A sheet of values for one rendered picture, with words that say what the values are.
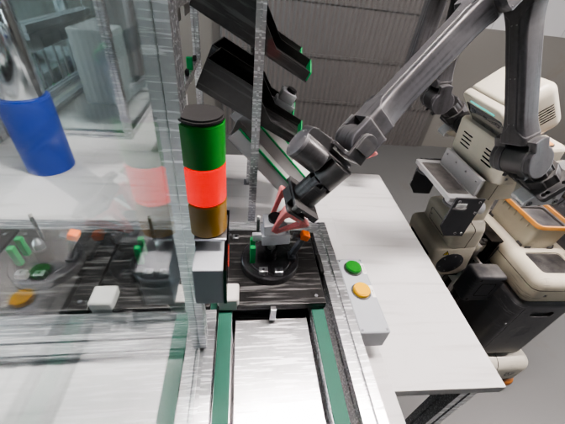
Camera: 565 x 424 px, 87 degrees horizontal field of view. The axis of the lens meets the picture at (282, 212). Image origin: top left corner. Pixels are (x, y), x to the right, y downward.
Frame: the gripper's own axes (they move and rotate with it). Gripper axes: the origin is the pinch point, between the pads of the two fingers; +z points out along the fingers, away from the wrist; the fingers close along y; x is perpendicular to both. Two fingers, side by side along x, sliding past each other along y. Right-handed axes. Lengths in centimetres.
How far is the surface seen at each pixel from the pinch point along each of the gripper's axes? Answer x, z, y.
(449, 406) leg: 62, 4, 28
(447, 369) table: 46, -5, 25
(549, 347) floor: 204, -11, -11
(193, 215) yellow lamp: -22.9, -8.3, 20.0
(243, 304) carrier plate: 1.9, 14.4, 12.3
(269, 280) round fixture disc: 5.7, 9.6, 7.4
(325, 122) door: 135, 25, -273
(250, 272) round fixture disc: 2.2, 12.0, 4.9
